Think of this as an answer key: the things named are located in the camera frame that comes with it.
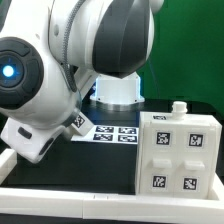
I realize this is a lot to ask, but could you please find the white frame rail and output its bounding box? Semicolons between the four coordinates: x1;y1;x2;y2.
211;175;224;201
0;148;17;185
0;188;224;224

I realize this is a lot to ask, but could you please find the grey corrugated cable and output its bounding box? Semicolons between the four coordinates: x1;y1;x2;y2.
61;0;88;94

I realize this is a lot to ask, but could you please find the white marker sheet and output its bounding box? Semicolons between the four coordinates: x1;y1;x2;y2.
72;125;138;144

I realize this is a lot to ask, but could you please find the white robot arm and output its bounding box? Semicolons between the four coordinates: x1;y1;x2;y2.
0;0;164;163

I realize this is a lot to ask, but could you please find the white cabinet body box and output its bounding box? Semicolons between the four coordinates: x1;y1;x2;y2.
135;101;222;199

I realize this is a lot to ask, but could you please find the white left frame rail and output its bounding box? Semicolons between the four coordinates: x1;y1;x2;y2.
0;148;17;185

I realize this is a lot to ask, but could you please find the small white door panel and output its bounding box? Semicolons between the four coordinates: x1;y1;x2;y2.
181;131;209;198

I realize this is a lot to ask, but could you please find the tall white block with tag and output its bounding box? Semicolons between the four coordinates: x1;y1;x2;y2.
67;112;93;136

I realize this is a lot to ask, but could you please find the white front frame rail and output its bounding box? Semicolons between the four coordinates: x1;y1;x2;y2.
0;188;224;224

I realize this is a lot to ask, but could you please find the white right frame rail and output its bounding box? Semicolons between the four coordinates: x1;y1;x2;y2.
211;175;224;201

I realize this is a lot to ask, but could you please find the white panel with tag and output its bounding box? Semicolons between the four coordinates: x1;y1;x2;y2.
150;128;176;192

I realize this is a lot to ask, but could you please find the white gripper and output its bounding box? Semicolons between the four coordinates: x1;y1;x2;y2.
1;113;65;163

